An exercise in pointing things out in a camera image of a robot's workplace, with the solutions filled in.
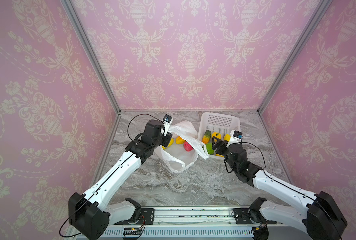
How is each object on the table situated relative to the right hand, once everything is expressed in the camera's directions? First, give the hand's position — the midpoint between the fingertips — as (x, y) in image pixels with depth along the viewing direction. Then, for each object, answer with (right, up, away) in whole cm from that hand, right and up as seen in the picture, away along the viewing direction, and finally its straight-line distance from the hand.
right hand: (218, 139), depth 80 cm
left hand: (-27, +4, -3) cm, 27 cm away
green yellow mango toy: (-3, +1, +20) cm, 20 cm away
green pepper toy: (-5, -4, -3) cm, 7 cm away
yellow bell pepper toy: (+4, +1, +18) cm, 18 cm away
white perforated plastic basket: (+6, +9, +29) cm, 31 cm away
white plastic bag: (-23, -13, +17) cm, 31 cm away
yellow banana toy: (-27, -4, +19) cm, 33 cm away
